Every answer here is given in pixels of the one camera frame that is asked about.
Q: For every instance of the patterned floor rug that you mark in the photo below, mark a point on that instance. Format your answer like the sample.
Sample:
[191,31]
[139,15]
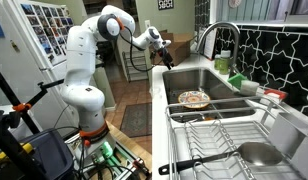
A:
[136,120]

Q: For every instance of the white refrigerator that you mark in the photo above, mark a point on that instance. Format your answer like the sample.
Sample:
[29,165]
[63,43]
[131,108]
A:
[20,66]

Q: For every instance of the green soap bottle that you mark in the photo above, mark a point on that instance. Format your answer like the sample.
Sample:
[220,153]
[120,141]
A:
[224,63]

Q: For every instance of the green plug connector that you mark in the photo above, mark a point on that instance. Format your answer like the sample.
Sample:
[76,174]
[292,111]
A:
[107,150]

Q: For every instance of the grey cutlery holder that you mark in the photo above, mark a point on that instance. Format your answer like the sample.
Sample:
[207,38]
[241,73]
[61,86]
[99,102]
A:
[287,133]

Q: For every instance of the photo collage sheet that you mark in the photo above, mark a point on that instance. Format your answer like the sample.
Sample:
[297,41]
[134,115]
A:
[44,30]

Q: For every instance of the black tripod with orange clamp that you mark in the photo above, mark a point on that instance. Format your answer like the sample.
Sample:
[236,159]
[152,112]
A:
[22,107]

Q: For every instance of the colourful painted ceramic plate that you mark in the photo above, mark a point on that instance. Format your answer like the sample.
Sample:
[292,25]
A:
[194,99]

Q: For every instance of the small green bottle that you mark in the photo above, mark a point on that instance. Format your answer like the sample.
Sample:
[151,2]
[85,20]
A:
[217,62]

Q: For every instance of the metal dish rack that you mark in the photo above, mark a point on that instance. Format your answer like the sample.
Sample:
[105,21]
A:
[207,136]

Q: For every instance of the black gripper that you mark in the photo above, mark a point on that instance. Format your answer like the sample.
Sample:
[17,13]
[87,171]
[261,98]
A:
[164,54]

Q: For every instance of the brown cardboard box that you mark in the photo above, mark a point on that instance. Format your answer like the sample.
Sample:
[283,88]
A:
[179,46]

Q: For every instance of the black white wall art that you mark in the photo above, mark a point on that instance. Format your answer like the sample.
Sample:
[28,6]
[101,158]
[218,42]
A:
[165,4]

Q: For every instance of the stainless steel sink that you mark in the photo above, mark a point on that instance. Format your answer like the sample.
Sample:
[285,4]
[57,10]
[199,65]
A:
[194,78]

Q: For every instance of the wooden robot platform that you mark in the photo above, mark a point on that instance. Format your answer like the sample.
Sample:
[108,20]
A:
[127,141]

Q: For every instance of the yellow tool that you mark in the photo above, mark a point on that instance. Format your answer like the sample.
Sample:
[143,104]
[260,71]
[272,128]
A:
[25,147]

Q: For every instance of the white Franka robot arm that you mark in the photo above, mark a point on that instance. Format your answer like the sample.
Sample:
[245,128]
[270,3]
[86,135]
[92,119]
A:
[80,50]

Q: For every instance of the white light switch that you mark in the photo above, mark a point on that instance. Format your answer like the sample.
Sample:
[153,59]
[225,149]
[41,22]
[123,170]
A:
[147,25]

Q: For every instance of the steel gooseneck faucet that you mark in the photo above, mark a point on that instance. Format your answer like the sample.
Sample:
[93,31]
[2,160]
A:
[234,40]

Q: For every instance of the green sponge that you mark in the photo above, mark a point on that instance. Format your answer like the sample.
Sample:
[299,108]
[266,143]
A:
[236,80]

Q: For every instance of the white sponge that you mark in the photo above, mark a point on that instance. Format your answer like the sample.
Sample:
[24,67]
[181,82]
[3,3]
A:
[249,88]

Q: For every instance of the dark blue plastic bin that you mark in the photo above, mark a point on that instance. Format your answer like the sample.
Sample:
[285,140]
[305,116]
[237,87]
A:
[50,156]

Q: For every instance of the clear plastic container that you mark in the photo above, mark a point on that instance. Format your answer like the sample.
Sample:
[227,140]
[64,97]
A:
[154,88]

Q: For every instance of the kitchen window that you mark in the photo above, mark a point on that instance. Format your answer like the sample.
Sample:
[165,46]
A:
[257,10]

